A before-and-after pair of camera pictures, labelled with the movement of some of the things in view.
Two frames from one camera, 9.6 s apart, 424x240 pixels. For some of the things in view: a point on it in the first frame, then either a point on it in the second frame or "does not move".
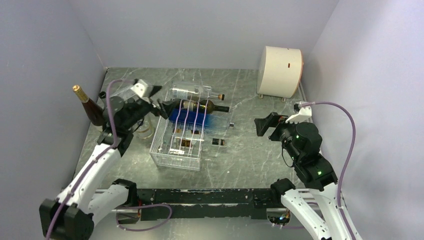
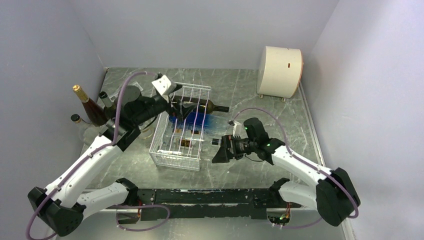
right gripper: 262,124 to 223,155
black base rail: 206,204 does not move
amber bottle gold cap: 95,113 does not move
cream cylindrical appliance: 280,72 does not move
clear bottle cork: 193,94 to 90,131
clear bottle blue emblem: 145,129 does not move
